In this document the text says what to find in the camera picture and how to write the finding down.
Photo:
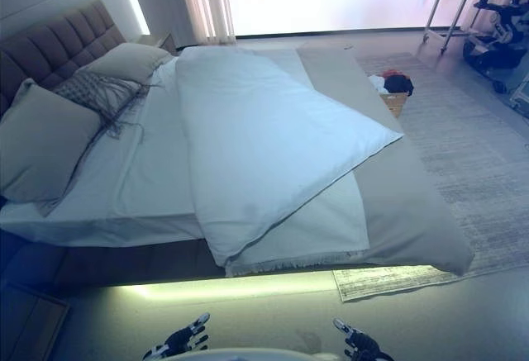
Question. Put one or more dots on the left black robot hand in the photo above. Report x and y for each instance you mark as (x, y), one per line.
(182, 338)

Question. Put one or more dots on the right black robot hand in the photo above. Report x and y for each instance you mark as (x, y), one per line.
(363, 346)

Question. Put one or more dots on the white duvet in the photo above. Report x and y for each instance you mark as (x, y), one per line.
(256, 129)

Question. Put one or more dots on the beige bed runner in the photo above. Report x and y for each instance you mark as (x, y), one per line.
(405, 212)

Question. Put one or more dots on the white bed sheet mattress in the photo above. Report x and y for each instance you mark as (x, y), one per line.
(124, 179)

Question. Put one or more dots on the brown wooden cabinet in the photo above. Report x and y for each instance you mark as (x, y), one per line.
(29, 328)

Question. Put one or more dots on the large beige pillow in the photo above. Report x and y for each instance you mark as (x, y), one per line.
(41, 146)

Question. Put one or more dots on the wicker basket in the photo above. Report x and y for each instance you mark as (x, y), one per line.
(392, 104)

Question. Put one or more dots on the white garment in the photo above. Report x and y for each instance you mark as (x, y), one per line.
(377, 83)

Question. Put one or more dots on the black garment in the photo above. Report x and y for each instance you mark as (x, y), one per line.
(398, 85)

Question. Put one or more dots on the woven fringed cushion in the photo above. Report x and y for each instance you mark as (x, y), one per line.
(91, 90)

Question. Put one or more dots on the red garment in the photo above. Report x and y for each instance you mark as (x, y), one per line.
(388, 73)

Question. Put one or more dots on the light wooden nightstand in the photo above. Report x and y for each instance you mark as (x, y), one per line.
(159, 41)

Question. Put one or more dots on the black wheeled equipment rig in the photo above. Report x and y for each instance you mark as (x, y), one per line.
(483, 57)

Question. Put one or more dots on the brown tufted headboard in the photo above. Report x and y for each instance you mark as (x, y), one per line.
(49, 43)

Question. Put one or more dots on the beige curtain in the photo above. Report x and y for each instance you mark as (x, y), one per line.
(206, 1)

